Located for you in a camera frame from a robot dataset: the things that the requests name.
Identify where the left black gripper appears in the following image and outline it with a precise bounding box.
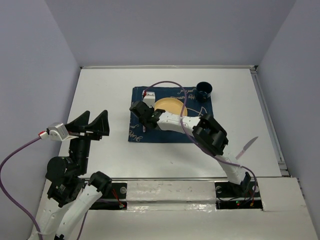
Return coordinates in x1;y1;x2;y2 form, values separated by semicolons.
66;108;111;173

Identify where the blue fish placemat cloth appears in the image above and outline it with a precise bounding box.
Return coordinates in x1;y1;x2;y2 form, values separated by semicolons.
128;86;214;144

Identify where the yellow plate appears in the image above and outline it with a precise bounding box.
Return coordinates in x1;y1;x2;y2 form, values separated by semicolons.
154;97;184;116

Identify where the dark blue cup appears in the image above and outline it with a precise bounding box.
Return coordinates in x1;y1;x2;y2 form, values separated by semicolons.
195;81;213;103

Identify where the pink handled knife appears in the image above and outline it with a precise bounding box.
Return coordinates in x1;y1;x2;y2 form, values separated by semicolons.
235;136;258;160

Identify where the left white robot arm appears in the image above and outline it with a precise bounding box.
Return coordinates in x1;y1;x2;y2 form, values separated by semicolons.
29;110;112;240

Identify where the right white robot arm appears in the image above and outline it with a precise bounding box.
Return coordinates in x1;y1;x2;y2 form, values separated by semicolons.
129;101;251;196

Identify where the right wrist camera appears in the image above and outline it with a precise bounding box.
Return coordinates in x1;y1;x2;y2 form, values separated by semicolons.
142;90;156;108

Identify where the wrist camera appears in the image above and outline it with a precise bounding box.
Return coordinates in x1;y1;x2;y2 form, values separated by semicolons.
142;90;156;108
38;122;77;142

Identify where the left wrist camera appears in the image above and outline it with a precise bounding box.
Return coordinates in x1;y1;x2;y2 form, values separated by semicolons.
38;122;77;142

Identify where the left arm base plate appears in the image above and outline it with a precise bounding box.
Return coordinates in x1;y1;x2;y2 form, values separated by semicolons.
90;181;128;211

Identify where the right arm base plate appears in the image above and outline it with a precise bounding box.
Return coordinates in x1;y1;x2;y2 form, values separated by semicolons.
214;181;263;210

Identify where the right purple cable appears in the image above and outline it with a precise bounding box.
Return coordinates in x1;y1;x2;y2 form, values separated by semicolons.
144;80;257;201

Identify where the purple cable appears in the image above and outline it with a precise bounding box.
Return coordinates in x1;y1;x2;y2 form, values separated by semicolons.
0;133;88;240
144;80;257;201

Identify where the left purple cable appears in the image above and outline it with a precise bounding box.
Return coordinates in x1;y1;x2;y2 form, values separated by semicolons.
0;133;88;240

